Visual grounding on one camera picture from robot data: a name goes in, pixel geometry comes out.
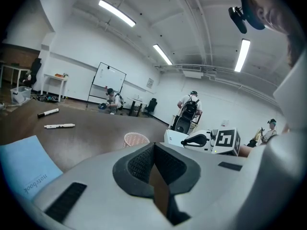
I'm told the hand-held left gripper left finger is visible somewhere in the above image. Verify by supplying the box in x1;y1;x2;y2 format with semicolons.
33;142;174;230

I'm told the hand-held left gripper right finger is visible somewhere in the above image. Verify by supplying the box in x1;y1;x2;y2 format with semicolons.
154;142;251;230

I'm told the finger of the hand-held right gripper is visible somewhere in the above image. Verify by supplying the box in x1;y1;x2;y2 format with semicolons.
180;129;213;151

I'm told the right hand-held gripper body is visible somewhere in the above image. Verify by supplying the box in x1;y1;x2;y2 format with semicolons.
210;127;241;157

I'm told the pink cup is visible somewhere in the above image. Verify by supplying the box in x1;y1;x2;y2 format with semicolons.
123;132;151;149

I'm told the person's right forearm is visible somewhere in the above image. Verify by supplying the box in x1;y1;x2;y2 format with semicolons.
239;144;254;158

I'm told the white pen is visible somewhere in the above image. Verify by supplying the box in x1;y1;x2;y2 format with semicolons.
44;123;76;130

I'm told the white flat box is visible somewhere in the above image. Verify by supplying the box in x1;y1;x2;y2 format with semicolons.
164;129;192;148

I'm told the black office chair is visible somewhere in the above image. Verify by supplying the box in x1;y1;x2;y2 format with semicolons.
23;57;43;88
144;98;158;116

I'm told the white ceiling air conditioner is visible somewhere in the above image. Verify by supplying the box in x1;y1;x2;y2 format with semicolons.
182;69;204;79

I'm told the dark-legged table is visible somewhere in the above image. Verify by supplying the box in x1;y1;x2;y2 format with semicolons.
127;96;149;117

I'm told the blue notebook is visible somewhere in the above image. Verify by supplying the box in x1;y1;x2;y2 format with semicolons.
0;135;63;201

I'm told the ceiling light strip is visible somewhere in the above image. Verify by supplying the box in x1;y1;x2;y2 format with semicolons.
234;38;251;73
153;44;173;66
98;0;137;28

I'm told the white marker with black cap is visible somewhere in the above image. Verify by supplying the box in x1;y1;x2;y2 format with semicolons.
37;108;59;118

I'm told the whiteboard on black stand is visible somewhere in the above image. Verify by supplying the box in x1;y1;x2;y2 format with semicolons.
87;62;127;103

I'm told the white table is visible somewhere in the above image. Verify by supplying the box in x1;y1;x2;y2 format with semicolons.
40;73;69;102
0;63;31;86

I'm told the clear plastic storage bin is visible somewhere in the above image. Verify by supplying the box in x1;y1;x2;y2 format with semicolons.
10;86;32;105

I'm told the person's face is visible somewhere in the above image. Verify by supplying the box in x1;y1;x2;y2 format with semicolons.
249;0;292;37

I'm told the black head-worn camera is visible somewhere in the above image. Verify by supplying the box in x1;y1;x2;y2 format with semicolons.
228;6;248;35

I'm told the dark head strap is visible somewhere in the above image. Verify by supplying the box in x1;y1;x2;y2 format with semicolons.
238;0;266;31

